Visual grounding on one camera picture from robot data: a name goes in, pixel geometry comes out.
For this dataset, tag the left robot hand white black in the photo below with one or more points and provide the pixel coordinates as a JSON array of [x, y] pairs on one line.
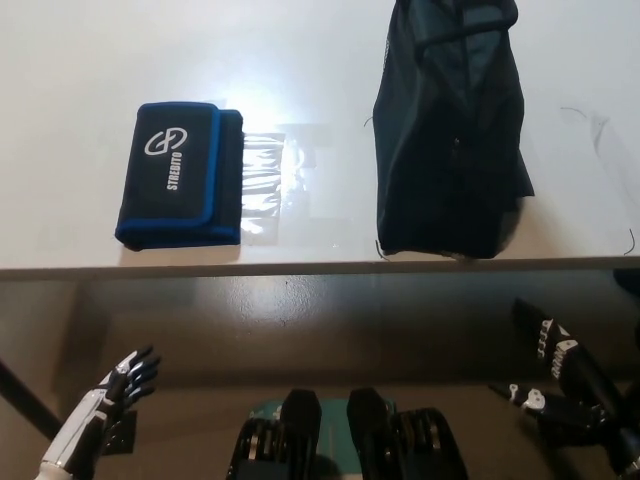
[[90, 415]]

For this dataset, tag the right robot hand black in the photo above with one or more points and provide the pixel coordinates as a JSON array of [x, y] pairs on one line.
[[585, 380]]

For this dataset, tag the black diagonal table leg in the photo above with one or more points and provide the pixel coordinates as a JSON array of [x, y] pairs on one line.
[[30, 397]]

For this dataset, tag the black blue-trimmed notebook case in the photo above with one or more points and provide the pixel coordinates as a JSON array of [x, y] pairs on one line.
[[170, 175]]

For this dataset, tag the clear tape patch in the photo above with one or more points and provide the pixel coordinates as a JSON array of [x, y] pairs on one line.
[[265, 190]]

